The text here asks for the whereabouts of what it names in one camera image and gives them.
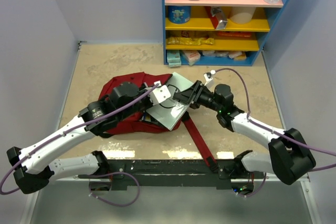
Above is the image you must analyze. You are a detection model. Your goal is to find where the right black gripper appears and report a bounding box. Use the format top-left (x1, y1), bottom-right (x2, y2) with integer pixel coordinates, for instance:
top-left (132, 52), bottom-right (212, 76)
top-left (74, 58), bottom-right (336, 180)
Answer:
top-left (173, 80), bottom-right (222, 113)

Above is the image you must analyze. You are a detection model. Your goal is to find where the silver grey laptop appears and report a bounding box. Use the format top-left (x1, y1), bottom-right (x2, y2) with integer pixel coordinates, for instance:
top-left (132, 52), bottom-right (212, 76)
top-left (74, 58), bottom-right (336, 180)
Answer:
top-left (146, 72), bottom-right (193, 131)

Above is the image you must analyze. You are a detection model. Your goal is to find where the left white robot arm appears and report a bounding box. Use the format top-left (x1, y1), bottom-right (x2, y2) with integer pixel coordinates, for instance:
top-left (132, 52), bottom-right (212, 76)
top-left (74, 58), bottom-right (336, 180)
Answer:
top-left (7, 82), bottom-right (159, 194)

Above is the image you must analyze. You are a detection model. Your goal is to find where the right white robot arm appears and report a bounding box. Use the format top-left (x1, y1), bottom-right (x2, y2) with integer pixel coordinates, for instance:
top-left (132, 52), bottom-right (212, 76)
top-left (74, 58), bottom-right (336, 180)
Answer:
top-left (173, 81), bottom-right (316, 185)

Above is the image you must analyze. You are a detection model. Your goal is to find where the white orange tissue pack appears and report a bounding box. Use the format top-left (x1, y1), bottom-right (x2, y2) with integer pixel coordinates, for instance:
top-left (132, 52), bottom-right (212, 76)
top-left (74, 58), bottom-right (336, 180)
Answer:
top-left (182, 50), bottom-right (201, 66)

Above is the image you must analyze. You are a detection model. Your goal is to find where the yellow sponge pack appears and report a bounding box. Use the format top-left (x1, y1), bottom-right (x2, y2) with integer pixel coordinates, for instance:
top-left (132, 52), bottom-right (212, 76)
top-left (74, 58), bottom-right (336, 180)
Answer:
top-left (234, 52), bottom-right (247, 61)

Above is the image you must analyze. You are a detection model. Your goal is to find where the red silver snack bag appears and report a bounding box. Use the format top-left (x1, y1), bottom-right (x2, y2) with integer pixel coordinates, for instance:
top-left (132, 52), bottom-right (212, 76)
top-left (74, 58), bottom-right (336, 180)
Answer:
top-left (211, 6), bottom-right (228, 30)

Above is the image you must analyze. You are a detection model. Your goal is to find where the teal tissue box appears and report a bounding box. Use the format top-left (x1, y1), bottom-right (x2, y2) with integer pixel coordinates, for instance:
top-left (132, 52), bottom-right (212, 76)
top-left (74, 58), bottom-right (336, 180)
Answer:
top-left (166, 50), bottom-right (182, 68)

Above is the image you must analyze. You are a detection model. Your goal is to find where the yellow snack packet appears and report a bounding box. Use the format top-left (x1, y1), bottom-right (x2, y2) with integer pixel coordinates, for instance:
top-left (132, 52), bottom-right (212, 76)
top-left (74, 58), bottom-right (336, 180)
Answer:
top-left (166, 37), bottom-right (215, 46)

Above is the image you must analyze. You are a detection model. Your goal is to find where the orange flat box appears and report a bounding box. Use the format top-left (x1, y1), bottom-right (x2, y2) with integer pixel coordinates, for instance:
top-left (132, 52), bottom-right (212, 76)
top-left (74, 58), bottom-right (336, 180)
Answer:
top-left (216, 31), bottom-right (254, 38)

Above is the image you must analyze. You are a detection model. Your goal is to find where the blue shelf unit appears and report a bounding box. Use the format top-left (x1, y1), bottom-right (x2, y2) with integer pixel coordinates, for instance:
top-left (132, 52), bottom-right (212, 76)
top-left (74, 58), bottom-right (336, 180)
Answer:
top-left (162, 0), bottom-right (288, 66)

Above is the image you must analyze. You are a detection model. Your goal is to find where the blue cartoon tin can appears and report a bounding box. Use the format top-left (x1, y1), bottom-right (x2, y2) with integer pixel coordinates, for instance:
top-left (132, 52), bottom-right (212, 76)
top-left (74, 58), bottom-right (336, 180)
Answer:
top-left (167, 6), bottom-right (191, 24)

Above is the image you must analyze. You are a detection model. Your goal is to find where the white cylindrical container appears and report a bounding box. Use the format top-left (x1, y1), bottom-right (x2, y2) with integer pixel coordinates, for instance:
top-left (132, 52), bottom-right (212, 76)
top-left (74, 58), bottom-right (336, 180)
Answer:
top-left (229, 6), bottom-right (256, 24)

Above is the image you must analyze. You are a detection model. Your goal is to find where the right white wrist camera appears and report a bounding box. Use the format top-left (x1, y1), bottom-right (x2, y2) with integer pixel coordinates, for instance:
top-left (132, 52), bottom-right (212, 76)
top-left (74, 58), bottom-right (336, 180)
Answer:
top-left (203, 70), bottom-right (216, 88)

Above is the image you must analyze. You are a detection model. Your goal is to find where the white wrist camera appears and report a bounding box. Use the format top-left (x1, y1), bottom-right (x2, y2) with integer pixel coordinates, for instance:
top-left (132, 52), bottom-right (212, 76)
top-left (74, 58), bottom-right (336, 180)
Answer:
top-left (203, 70), bottom-right (216, 88)
top-left (149, 81), bottom-right (172, 105)

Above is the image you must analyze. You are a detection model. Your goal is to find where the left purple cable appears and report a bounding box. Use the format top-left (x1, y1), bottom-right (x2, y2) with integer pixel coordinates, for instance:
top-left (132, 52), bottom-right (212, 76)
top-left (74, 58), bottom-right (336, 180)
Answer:
top-left (0, 82), bottom-right (161, 206)

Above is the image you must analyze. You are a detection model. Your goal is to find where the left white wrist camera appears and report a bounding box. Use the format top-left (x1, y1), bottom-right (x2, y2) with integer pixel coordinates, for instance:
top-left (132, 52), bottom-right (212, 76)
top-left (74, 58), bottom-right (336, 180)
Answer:
top-left (149, 81), bottom-right (172, 105)

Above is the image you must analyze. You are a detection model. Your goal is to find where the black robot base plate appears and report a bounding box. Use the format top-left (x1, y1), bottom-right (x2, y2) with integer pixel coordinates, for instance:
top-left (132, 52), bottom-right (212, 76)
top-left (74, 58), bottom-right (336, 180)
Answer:
top-left (78, 158), bottom-right (264, 191)

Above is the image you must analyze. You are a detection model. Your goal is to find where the aluminium frame rail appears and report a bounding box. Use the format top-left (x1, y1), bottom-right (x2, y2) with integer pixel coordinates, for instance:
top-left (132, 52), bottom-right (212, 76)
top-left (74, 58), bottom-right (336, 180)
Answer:
top-left (21, 174), bottom-right (320, 223)

